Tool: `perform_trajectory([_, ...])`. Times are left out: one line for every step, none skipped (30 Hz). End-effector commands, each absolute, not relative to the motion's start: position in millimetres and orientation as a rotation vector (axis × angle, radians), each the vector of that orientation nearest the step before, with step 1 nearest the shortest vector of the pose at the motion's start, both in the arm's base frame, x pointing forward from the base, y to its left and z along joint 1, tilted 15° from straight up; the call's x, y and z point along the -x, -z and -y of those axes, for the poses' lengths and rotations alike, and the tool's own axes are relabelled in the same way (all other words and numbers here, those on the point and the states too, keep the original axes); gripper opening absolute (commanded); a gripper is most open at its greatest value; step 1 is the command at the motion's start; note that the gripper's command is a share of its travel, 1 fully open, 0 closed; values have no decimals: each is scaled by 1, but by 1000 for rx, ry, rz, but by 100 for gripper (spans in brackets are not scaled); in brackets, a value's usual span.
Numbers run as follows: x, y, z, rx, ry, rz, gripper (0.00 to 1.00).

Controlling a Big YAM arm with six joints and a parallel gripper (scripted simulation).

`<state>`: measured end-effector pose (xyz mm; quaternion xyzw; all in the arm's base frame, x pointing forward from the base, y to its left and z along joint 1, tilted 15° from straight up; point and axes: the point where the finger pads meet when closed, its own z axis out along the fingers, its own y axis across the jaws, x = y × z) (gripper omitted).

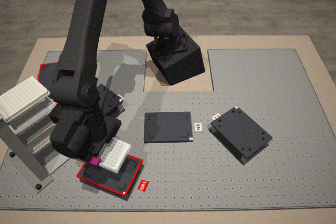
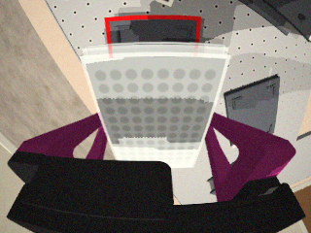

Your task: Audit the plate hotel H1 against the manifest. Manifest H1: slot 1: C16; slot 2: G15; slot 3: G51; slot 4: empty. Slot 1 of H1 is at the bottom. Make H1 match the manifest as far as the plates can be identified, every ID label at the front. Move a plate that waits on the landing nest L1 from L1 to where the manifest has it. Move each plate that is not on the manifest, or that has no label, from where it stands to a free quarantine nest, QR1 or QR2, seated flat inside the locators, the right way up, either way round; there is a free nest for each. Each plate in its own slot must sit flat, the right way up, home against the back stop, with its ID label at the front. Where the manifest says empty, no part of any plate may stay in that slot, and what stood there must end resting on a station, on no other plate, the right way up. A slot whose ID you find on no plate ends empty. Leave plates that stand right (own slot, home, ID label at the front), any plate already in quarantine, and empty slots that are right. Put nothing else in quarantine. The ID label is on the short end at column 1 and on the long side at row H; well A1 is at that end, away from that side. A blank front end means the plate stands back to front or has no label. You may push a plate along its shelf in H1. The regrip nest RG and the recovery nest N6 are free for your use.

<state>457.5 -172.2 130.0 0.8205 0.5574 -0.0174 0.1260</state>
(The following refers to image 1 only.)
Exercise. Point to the white multi-well plate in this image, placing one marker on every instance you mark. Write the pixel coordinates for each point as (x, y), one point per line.
(113, 154)
(40, 142)

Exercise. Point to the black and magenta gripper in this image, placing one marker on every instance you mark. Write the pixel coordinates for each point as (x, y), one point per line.
(99, 136)

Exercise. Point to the cream multiwell plate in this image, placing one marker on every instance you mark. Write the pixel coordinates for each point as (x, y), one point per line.
(21, 97)

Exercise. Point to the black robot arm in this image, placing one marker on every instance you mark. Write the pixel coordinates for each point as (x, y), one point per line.
(73, 85)

